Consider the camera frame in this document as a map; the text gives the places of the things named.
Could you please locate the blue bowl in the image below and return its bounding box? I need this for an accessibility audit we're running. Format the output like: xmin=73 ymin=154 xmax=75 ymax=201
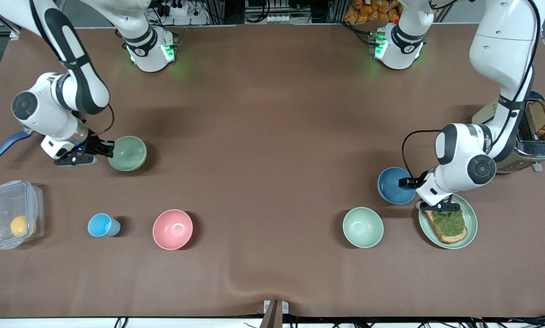
xmin=377 ymin=167 xmax=418 ymax=205

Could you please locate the light green bowl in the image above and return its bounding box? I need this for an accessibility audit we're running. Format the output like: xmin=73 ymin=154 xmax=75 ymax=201
xmin=108 ymin=136 xmax=148 ymax=172
xmin=343 ymin=207 xmax=385 ymax=249

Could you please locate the pink bowl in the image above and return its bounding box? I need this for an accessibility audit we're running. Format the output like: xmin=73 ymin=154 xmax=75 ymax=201
xmin=152 ymin=209 xmax=194 ymax=251

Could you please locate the green lettuce leaf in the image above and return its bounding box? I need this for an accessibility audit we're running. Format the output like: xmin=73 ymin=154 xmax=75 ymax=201
xmin=432 ymin=210 xmax=465 ymax=237

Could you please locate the light green plate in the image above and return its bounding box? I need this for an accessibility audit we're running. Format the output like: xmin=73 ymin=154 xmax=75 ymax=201
xmin=418 ymin=194 xmax=478 ymax=250

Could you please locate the brown bread slice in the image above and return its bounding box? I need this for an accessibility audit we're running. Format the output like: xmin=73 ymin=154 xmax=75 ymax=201
xmin=423 ymin=210 xmax=468 ymax=245

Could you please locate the light blue cup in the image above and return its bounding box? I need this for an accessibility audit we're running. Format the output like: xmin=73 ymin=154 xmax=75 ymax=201
xmin=87 ymin=213 xmax=121 ymax=238

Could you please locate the clear plastic lidded container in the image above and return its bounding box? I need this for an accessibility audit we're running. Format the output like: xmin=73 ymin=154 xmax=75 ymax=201
xmin=0 ymin=180 xmax=45 ymax=250

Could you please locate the yellow lemon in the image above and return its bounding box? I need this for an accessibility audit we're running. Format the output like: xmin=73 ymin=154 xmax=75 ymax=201
xmin=10 ymin=215 xmax=37 ymax=237

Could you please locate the beige and chrome toaster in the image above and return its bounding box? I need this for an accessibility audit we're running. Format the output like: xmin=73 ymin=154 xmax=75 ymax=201
xmin=472 ymin=91 xmax=545 ymax=174

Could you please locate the brown toast slice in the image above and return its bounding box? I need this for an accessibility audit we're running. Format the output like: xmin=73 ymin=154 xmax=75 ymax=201
xmin=526 ymin=100 xmax=545 ymax=138

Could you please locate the brown table cloth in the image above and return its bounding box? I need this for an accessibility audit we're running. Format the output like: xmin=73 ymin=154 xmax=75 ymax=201
xmin=0 ymin=24 xmax=545 ymax=318

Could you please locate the orange snack bag pile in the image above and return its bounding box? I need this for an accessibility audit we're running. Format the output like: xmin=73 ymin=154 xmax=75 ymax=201
xmin=344 ymin=0 xmax=401 ymax=24

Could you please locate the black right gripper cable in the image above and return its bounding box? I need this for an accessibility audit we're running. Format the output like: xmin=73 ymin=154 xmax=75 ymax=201
xmin=89 ymin=104 xmax=115 ymax=138

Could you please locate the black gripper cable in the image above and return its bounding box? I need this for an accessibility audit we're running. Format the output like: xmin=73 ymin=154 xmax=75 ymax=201
xmin=89 ymin=104 xmax=115 ymax=138
xmin=401 ymin=129 xmax=442 ymax=181

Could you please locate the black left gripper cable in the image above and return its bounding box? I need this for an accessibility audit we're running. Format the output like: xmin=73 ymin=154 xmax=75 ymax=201
xmin=401 ymin=129 xmax=442 ymax=181

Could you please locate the black pot with blue handle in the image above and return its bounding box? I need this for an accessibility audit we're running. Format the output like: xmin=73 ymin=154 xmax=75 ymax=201
xmin=0 ymin=130 xmax=32 ymax=165

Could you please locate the metal table edge bracket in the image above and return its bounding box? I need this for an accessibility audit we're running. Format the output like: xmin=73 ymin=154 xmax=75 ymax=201
xmin=260 ymin=299 xmax=289 ymax=328

